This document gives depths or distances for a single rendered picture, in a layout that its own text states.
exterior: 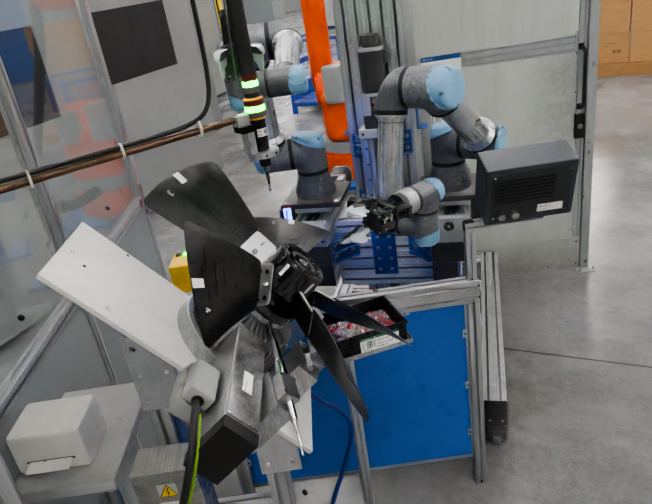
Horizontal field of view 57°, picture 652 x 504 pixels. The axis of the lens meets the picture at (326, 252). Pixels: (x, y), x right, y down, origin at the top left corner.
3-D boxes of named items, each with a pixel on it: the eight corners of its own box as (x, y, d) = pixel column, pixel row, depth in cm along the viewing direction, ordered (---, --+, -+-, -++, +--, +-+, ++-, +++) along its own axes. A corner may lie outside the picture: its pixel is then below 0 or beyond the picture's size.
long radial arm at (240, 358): (207, 357, 133) (240, 322, 130) (234, 375, 136) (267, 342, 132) (185, 452, 107) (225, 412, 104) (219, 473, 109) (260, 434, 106)
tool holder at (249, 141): (250, 164, 128) (241, 119, 124) (234, 159, 133) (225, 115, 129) (285, 152, 132) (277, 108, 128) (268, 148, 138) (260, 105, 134)
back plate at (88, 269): (310, 503, 124) (314, 499, 123) (3, 315, 102) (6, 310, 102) (307, 353, 172) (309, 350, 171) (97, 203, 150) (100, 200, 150)
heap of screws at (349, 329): (342, 358, 169) (340, 345, 167) (326, 334, 182) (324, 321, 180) (404, 339, 174) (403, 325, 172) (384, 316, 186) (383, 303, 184)
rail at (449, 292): (200, 343, 193) (194, 322, 190) (201, 336, 197) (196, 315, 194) (480, 302, 191) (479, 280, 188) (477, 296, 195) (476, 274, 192)
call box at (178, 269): (176, 298, 183) (167, 267, 178) (182, 282, 192) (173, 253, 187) (228, 290, 182) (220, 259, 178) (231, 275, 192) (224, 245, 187)
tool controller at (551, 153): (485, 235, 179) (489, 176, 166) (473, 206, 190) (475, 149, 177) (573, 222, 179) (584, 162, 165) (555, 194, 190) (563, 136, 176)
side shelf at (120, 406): (12, 505, 135) (7, 495, 133) (67, 400, 167) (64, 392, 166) (118, 490, 134) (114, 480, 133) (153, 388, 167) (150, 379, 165)
